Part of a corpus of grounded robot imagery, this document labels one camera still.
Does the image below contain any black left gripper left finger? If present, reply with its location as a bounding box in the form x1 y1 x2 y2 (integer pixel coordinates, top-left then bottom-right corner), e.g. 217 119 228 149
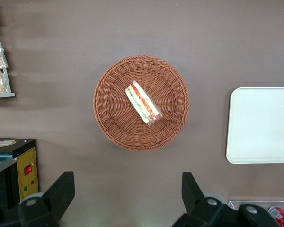
0 171 76 227

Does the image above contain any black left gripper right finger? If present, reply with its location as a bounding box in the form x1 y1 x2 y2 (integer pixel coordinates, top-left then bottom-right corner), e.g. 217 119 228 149
171 172 280 227

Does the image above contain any triangle sandwich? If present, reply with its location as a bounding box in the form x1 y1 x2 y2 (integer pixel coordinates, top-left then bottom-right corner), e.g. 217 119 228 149
124 80 163 126

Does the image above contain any brown round wicker basket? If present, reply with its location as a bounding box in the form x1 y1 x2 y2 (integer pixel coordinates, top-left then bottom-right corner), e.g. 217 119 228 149
92 55 191 151

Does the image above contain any cream plastic tray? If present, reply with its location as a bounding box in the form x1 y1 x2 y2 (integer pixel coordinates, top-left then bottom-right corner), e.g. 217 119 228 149
225 87 284 165

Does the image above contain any tray of packaged snacks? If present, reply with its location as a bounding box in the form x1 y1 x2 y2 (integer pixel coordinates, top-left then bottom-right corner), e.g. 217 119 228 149
0 0 16 99

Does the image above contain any clear acrylic bottle rack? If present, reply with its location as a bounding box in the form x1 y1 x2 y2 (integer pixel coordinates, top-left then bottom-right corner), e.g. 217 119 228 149
228 200 284 227

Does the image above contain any black food warmer machine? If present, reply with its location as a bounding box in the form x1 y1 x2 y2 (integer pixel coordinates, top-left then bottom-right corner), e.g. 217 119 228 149
0 138 40 210

